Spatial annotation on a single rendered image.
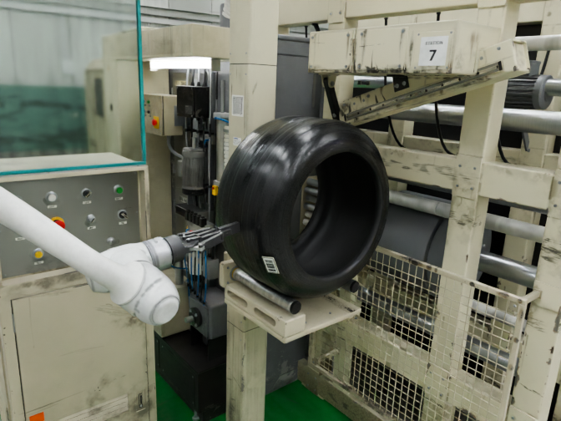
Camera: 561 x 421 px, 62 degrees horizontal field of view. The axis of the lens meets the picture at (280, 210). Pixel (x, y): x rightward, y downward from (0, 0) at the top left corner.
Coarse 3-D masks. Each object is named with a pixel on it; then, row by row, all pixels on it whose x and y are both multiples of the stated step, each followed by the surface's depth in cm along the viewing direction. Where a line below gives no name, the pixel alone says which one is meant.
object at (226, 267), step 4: (228, 260) 174; (232, 260) 174; (220, 264) 171; (224, 264) 170; (228, 264) 171; (232, 264) 173; (220, 268) 172; (224, 268) 171; (228, 268) 171; (232, 268) 173; (220, 272) 172; (224, 272) 171; (228, 272) 172; (220, 276) 172; (224, 276) 171; (228, 276) 173; (220, 280) 173; (224, 280) 172; (228, 280) 173; (232, 280) 174; (220, 284) 173; (224, 284) 172
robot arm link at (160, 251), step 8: (152, 240) 123; (160, 240) 123; (152, 248) 120; (160, 248) 121; (168, 248) 122; (152, 256) 119; (160, 256) 120; (168, 256) 122; (160, 264) 121; (168, 264) 123
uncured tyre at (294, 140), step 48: (240, 144) 149; (288, 144) 135; (336, 144) 140; (240, 192) 138; (288, 192) 132; (336, 192) 184; (384, 192) 160; (240, 240) 141; (288, 240) 136; (336, 240) 181; (288, 288) 145; (336, 288) 157
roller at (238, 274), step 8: (232, 272) 173; (240, 272) 170; (240, 280) 169; (248, 280) 166; (256, 280) 164; (256, 288) 161; (264, 288) 159; (272, 288) 157; (264, 296) 159; (272, 296) 155; (280, 296) 153; (288, 296) 152; (280, 304) 152; (288, 304) 149; (296, 304) 149; (296, 312) 150
